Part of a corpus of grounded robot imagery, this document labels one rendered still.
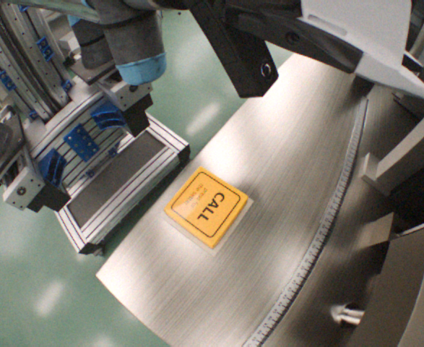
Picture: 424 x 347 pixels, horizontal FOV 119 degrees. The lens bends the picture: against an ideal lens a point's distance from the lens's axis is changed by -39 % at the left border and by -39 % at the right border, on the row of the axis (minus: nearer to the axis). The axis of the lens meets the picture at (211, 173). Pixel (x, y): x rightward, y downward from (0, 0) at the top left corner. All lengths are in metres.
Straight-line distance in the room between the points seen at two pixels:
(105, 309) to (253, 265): 1.17
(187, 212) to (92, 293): 1.20
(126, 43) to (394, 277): 0.37
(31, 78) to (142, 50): 0.63
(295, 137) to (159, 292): 0.28
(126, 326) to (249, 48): 1.30
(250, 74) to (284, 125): 0.17
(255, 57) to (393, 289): 0.23
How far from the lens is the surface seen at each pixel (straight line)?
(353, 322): 0.27
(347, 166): 0.34
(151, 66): 0.30
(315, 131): 0.35
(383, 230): 0.30
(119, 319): 1.31
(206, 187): 0.23
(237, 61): 0.17
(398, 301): 0.20
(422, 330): 0.20
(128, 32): 0.27
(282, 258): 0.25
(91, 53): 0.76
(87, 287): 1.40
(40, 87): 0.85
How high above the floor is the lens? 1.14
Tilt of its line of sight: 63 degrees down
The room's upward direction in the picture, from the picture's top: 3 degrees counter-clockwise
